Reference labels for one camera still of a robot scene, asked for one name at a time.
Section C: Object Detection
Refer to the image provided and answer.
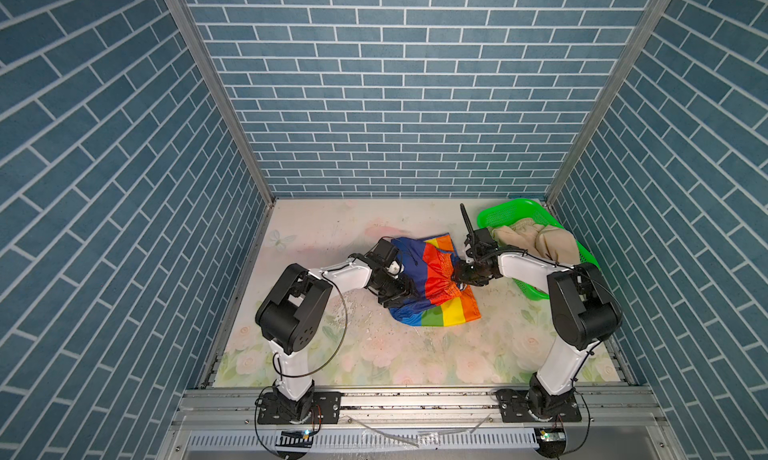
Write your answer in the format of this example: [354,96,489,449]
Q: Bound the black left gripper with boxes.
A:
[371,270,423,307]

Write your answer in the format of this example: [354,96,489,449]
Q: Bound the rainbow striped shorts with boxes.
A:
[389,233,482,327]

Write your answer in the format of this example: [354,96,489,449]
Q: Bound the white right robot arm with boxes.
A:
[453,247,623,421]

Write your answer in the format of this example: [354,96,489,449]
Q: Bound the beige shorts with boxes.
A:
[491,218,580,265]

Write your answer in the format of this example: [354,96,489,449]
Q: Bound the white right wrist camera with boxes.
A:
[465,228,498,261]

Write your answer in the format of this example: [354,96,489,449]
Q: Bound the white vented cable tray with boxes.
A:
[185,428,539,454]

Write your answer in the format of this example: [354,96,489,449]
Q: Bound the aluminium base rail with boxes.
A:
[159,384,684,459]

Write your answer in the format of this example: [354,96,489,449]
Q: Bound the aluminium right corner post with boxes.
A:
[544,0,672,207]

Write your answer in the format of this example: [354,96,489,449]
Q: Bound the aluminium corner post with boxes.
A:
[544,0,672,207]
[164,0,275,208]

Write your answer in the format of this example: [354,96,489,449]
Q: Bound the aluminium left corner post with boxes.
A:
[164,0,275,208]

